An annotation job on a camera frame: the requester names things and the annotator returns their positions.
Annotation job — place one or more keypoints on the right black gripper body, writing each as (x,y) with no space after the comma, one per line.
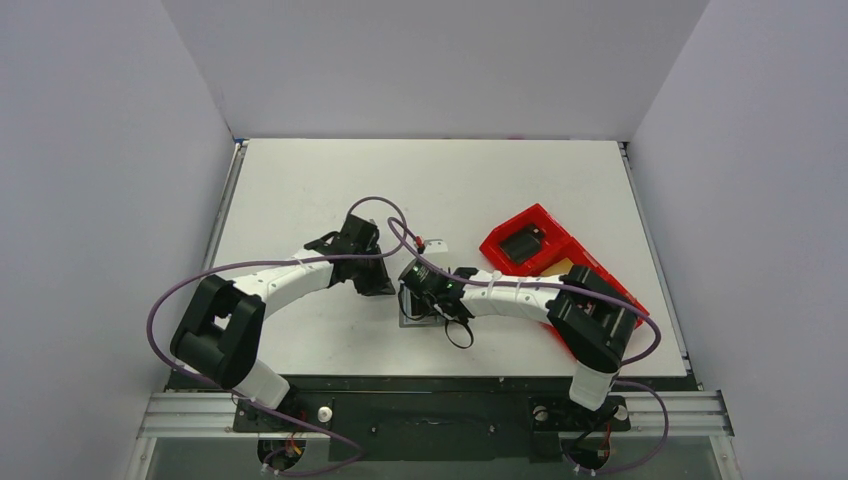
(416,304)

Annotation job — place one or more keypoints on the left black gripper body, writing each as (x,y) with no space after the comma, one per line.
(369,276)

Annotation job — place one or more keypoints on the grey card holder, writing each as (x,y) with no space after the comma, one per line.
(414,313)

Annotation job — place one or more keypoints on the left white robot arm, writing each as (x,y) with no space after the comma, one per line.
(219,334)

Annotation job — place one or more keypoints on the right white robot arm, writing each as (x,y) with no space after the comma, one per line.
(589,316)

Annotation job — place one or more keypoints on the tan card in tray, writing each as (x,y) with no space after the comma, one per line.
(560,268)

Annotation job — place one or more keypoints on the black wallet in tray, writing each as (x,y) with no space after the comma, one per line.
(523,244)

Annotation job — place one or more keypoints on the red plastic tray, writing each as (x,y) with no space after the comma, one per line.
(558,244)

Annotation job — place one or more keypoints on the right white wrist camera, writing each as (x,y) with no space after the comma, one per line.
(431,247)

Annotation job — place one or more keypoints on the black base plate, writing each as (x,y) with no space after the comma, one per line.
(391,418)

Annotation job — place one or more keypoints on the aluminium frame rail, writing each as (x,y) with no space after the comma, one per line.
(213,415)

